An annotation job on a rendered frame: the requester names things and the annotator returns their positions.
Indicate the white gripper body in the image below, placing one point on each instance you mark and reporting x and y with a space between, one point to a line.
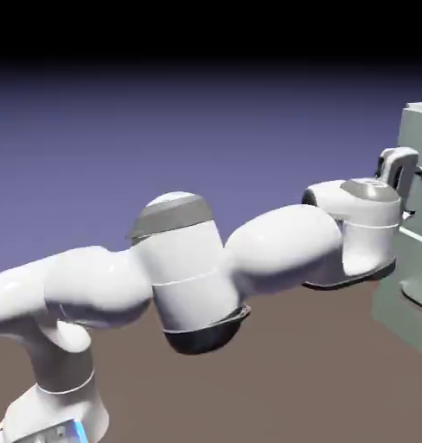
407 162

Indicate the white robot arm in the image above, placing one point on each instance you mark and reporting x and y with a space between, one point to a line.
183 263

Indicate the large grey-green drawer front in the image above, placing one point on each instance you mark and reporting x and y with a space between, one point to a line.
387 297

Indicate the grey-green painted cabinet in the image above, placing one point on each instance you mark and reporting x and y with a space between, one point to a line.
418 332

